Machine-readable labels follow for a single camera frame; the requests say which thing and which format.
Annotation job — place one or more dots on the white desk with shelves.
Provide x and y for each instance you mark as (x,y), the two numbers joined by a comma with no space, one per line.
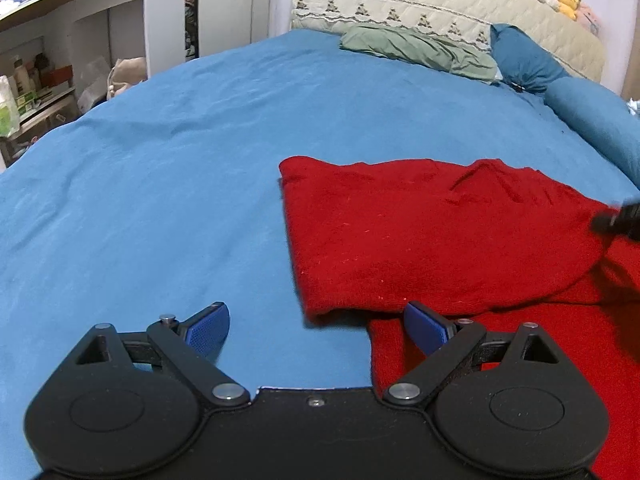
(125,5)

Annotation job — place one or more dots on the white plastic bag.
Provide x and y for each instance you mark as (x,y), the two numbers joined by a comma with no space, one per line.
(93,86)

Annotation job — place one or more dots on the white wardrobe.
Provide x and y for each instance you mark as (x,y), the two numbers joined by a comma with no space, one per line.
(234,0)

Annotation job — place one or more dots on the blue bed sheet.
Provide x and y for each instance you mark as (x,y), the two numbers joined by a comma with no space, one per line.
(165,170)

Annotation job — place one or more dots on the red knitted sweater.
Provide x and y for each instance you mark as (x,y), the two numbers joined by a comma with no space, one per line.
(430,230)

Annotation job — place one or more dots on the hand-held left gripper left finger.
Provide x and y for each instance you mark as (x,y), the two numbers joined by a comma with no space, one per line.
(207,332)

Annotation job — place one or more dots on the white bottle with green label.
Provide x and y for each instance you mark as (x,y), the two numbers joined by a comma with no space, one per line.
(21,77)

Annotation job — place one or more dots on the light blue pillow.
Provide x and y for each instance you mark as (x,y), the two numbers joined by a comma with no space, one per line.
(597,120)

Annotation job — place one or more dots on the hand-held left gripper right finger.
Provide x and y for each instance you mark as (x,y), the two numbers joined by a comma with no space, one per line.
(425,331)

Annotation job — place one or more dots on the beige cloth bag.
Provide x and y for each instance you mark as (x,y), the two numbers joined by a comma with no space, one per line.
(125,76)

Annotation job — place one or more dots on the red box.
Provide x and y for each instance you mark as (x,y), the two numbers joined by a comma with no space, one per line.
(56,76)

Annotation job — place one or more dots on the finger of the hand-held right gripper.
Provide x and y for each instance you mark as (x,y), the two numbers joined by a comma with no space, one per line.
(620,219)

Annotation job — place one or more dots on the beige quilted headboard cover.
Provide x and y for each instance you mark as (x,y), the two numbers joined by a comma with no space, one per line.
(440,0)

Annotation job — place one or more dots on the green tissue pack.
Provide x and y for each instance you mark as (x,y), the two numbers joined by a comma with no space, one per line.
(7,106)

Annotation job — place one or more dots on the green pillow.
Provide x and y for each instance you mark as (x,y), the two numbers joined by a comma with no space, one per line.
(420,50)

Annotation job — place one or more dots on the dark blue pillow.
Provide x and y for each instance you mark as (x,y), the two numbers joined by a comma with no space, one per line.
(525,60)

